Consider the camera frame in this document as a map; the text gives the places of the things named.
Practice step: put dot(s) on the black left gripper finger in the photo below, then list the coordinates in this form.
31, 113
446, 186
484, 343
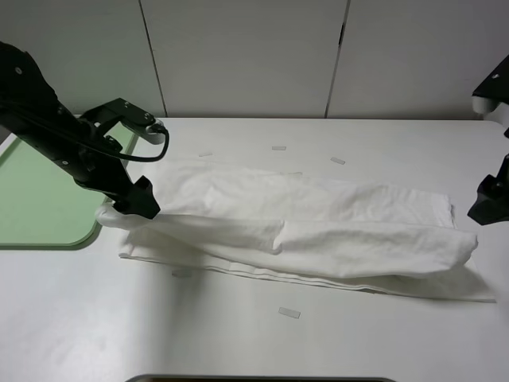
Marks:
139, 200

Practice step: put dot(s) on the clear tape piece front middle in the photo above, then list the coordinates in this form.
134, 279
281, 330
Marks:
289, 313

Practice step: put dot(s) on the white short sleeve t-shirt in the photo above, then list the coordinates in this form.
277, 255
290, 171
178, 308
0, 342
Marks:
296, 229

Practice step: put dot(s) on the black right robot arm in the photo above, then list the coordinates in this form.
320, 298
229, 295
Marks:
491, 92

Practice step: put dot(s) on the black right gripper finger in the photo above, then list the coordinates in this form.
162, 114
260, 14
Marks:
491, 205

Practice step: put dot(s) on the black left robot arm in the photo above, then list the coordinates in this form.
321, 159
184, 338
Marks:
80, 146

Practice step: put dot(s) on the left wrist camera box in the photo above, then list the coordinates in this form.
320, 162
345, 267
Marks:
119, 111

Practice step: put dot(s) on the green plastic tray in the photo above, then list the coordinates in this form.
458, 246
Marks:
41, 206

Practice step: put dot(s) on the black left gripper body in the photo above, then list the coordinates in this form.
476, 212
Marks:
103, 174

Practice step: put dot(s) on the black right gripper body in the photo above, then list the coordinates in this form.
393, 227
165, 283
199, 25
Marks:
502, 177

